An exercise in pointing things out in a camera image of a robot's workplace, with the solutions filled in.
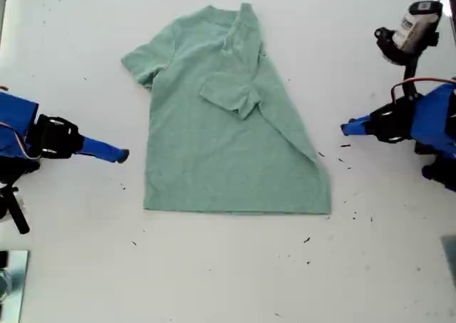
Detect green t-shirt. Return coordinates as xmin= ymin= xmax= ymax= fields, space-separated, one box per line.
xmin=120 ymin=2 xmax=333 ymax=217

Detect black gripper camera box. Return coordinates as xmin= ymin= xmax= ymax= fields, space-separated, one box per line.
xmin=373 ymin=0 xmax=445 ymax=67

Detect red white servo wire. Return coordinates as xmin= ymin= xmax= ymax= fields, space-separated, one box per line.
xmin=0 ymin=122 xmax=41 ymax=160
xmin=390 ymin=77 xmax=456 ymax=105

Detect steel post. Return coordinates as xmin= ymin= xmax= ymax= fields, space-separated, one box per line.
xmin=0 ymin=250 xmax=30 ymax=323

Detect black camera stalk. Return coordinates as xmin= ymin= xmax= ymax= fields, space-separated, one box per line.
xmin=401 ymin=53 xmax=425 ymax=100
xmin=0 ymin=185 xmax=30 ymax=235

